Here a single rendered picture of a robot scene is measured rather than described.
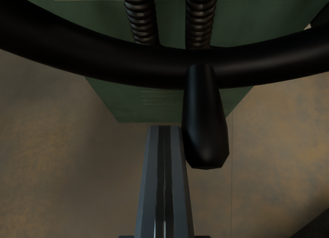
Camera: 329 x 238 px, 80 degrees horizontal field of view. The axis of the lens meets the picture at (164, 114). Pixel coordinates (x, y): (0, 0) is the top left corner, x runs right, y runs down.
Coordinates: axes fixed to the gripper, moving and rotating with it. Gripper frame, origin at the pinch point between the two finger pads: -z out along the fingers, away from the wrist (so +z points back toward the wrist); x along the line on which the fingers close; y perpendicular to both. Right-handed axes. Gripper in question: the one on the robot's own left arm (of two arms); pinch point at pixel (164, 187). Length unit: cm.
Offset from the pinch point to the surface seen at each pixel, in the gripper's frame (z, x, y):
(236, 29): -30.3, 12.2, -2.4
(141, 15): -12.2, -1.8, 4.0
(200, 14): -12.1, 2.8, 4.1
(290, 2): -27.7, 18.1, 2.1
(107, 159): -44, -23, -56
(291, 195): -33, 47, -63
